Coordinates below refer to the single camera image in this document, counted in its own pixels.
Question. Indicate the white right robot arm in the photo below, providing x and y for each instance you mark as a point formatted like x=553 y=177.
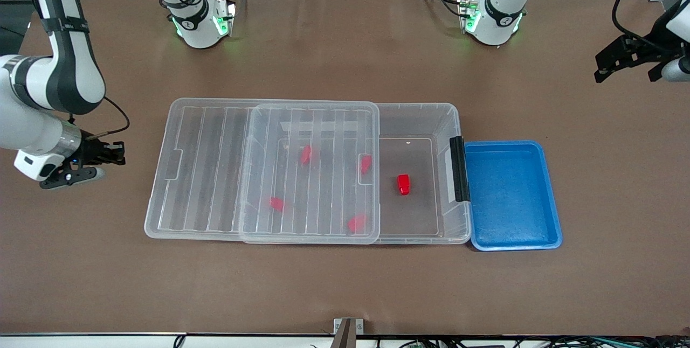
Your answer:
x=70 y=68

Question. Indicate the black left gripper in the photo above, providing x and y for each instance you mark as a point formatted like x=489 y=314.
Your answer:
x=654 y=45

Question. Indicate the blue plastic tray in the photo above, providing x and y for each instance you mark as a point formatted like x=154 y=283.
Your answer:
x=512 y=197

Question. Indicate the red block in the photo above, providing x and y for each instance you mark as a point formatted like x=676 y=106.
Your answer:
x=356 y=223
x=365 y=163
x=404 y=184
x=306 y=154
x=276 y=203

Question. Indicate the clear ribbed plastic lid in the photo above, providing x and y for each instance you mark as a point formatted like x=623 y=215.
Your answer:
x=205 y=175

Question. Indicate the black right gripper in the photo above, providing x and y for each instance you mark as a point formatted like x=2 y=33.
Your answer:
x=89 y=152

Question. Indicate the clear plastic storage box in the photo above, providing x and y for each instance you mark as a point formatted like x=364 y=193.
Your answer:
x=415 y=213

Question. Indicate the metal table edge bracket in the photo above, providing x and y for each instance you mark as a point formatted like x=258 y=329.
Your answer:
x=339 y=326

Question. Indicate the brown table cover mat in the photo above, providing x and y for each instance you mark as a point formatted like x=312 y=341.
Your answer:
x=345 y=283

